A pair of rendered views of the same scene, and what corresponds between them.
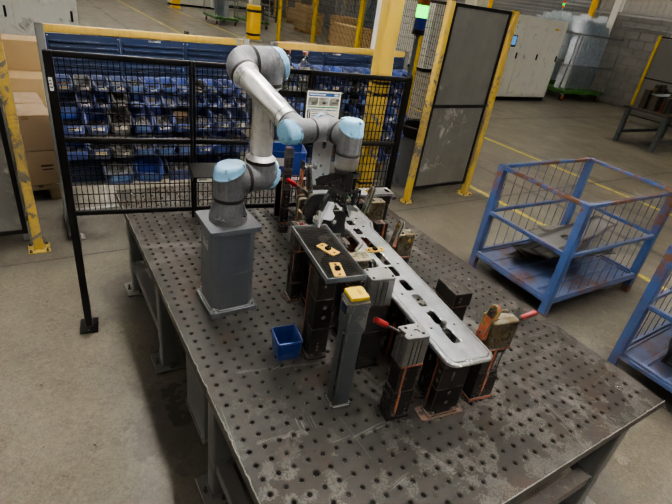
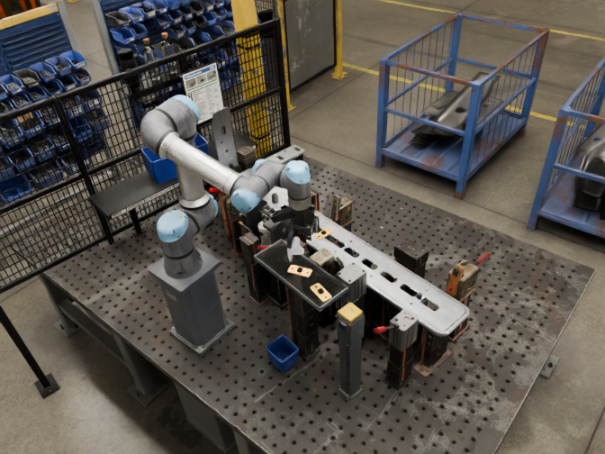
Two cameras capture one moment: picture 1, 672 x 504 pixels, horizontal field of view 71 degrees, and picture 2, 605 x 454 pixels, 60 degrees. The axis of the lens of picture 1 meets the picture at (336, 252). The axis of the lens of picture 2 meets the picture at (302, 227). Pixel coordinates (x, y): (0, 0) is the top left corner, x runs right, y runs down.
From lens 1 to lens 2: 0.65 m
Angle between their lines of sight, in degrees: 15
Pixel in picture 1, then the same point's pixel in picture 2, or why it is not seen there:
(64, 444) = not seen: outside the picture
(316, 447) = (356, 440)
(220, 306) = (204, 341)
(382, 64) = (246, 16)
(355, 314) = (355, 329)
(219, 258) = (192, 305)
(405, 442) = (420, 403)
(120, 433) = not seen: outside the picture
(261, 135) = (192, 182)
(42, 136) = not seen: outside the picture
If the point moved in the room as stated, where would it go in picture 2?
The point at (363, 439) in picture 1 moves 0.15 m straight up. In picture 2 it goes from (388, 415) to (390, 393)
